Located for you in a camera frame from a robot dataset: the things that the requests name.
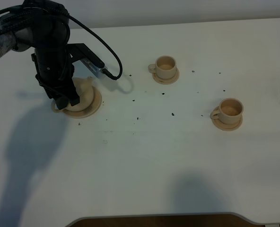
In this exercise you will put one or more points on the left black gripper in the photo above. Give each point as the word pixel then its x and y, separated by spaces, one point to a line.
pixel 54 73

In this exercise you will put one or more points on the beige ceramic teapot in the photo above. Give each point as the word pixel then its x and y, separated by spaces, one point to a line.
pixel 86 95

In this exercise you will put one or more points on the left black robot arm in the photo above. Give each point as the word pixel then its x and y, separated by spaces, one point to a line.
pixel 43 25

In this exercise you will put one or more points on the beige teapot saucer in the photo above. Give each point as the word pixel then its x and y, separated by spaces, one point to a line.
pixel 91 109

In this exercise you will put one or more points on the far beige cup saucer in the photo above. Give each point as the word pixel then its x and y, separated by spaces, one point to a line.
pixel 166 81

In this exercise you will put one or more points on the beige cup saucer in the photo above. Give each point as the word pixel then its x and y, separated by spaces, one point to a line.
pixel 227 126
pixel 166 81

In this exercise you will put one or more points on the far beige teacup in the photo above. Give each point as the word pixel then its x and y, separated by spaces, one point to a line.
pixel 164 67

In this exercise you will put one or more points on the beige teacup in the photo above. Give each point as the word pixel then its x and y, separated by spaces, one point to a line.
pixel 229 111
pixel 164 67

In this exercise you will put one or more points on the near beige cup saucer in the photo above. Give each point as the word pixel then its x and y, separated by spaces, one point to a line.
pixel 227 126

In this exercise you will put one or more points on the near beige teacup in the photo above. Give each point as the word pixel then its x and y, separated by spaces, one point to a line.
pixel 229 111

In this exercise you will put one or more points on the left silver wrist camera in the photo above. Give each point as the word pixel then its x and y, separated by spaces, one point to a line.
pixel 95 67

